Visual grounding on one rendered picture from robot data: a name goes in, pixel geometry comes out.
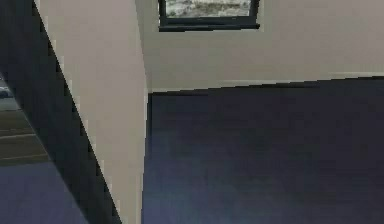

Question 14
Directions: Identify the dark framed window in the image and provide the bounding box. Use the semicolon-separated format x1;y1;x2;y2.
157;0;261;33

